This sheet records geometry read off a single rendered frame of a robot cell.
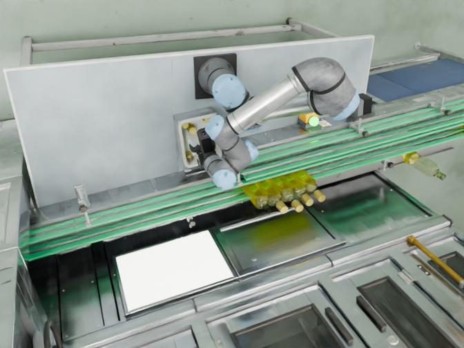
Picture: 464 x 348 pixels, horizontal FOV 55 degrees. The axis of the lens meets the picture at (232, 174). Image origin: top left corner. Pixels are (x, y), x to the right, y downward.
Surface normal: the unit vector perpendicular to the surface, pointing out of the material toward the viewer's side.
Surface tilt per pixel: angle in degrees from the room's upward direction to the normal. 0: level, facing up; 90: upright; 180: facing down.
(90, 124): 0
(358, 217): 91
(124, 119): 0
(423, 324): 90
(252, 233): 90
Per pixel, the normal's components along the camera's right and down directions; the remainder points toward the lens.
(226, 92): 0.20, 0.40
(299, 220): -0.09, -0.85
